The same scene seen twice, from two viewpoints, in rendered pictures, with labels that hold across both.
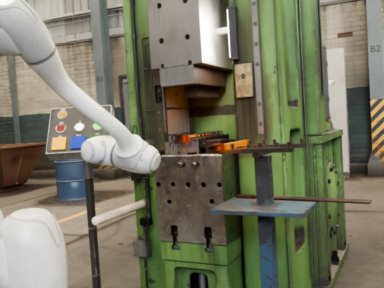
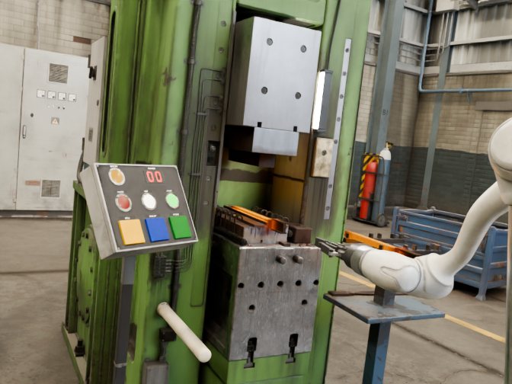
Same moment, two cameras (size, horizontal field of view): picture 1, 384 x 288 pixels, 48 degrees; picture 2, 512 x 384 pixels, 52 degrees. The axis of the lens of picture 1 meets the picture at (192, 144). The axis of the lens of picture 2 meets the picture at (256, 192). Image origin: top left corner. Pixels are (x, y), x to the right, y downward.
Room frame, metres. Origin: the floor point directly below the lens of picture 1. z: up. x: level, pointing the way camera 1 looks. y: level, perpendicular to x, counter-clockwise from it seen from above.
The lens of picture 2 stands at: (1.11, 1.74, 1.33)
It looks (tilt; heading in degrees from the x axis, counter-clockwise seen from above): 6 degrees down; 305
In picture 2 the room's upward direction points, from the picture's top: 6 degrees clockwise
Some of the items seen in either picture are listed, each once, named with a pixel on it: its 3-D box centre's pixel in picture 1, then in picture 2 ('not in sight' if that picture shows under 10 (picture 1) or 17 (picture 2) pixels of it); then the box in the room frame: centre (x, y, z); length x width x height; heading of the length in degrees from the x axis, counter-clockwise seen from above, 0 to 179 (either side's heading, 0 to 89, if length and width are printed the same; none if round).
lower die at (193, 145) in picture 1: (198, 143); (242, 222); (2.42, -0.04, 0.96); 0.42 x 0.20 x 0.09; 153
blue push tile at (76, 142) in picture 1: (78, 143); (156, 229); (2.28, 0.60, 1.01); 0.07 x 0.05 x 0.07; 88
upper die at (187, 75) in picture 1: (194, 78); (251, 139); (2.42, -0.04, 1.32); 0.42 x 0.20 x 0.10; 153
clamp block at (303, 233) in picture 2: (217, 146); (296, 232); (2.21, -0.13, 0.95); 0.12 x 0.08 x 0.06; 153
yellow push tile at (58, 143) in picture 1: (59, 144); (130, 232); (2.29, 0.70, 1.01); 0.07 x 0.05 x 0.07; 88
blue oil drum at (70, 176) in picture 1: (74, 170); not in sight; (6.74, 1.86, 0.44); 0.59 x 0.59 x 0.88
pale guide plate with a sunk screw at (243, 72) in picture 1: (244, 80); (322, 157); (2.21, -0.28, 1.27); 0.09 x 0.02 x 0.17; 63
